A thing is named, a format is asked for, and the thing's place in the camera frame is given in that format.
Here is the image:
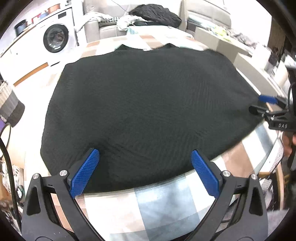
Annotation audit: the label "black knit sweater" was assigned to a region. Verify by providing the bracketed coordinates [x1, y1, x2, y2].
[40, 44, 262, 193]

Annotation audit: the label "light clothes pile on sofa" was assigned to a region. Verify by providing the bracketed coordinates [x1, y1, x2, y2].
[74, 11, 147, 32]

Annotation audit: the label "person's right hand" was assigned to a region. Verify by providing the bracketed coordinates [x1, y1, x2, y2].
[282, 132, 296, 157]

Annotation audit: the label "beige cube side table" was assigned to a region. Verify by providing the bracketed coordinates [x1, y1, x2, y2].
[193, 26, 255, 68]

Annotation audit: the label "woven laundry basket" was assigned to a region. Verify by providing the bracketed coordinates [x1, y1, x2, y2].
[0, 81, 25, 128]

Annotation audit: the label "white kitchen cabinets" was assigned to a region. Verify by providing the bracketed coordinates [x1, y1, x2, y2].
[0, 27, 77, 88]

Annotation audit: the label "black jacket on sofa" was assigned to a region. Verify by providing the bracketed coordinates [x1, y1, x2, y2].
[128, 4, 182, 28]

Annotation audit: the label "white washing machine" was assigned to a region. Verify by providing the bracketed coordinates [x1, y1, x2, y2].
[36, 8, 77, 66]

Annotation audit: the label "grey sofa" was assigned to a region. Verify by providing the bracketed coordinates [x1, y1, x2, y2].
[83, 0, 187, 42]

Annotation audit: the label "black cooking pot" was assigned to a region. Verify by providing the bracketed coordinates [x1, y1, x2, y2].
[14, 20, 28, 36]

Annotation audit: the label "orange pot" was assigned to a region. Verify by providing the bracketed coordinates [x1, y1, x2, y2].
[48, 4, 60, 14]

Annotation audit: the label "black cable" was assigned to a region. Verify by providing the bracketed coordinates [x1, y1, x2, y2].
[0, 122, 23, 230]

